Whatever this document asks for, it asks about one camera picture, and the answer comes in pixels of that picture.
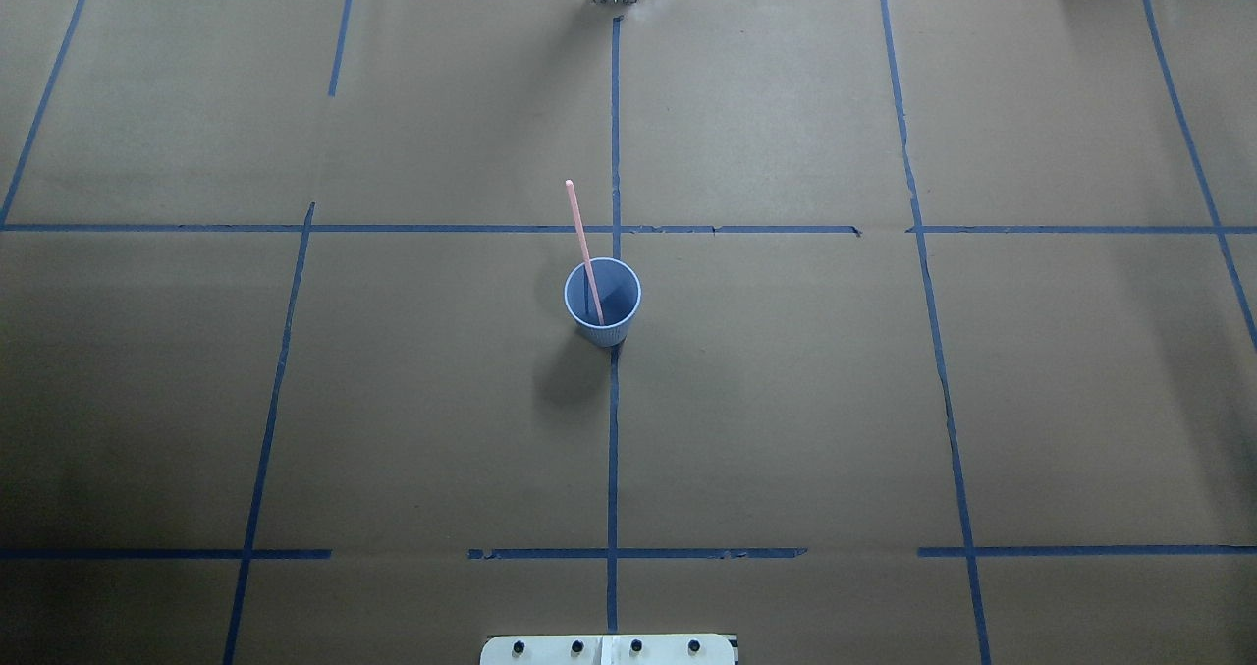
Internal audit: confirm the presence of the pink chopstick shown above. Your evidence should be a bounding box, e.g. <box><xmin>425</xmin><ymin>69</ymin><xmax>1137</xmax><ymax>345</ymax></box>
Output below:
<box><xmin>563</xmin><ymin>179</ymin><xmax>606</xmax><ymax>326</ymax></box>

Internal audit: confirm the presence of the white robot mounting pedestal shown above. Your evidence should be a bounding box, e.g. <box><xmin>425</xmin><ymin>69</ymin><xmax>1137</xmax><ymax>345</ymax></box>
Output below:
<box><xmin>479</xmin><ymin>634</ymin><xmax>739</xmax><ymax>664</ymax></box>

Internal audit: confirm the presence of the blue paper cup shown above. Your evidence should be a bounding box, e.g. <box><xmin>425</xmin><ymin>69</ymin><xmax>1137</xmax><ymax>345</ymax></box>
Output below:
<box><xmin>563</xmin><ymin>256</ymin><xmax>644</xmax><ymax>349</ymax></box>

